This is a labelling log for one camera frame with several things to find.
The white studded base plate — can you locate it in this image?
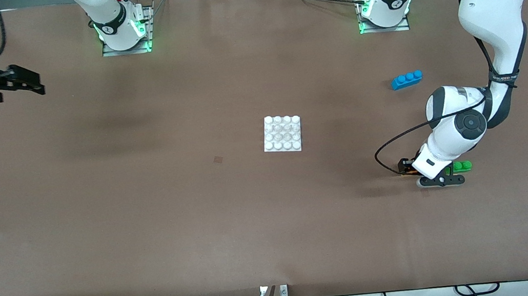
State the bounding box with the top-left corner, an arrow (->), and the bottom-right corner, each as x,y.
261,113 -> 305,155

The green two-stud block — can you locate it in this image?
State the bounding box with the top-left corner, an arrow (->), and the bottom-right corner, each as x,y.
445,159 -> 473,175

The blue three-stud block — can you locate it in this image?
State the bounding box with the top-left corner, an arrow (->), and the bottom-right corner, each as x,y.
390,69 -> 425,91

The looped black cable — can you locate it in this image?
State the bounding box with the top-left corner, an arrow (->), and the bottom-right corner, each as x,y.
454,281 -> 502,296

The white table edge bracket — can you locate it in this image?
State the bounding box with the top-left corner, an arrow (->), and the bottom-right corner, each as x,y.
259,284 -> 289,296

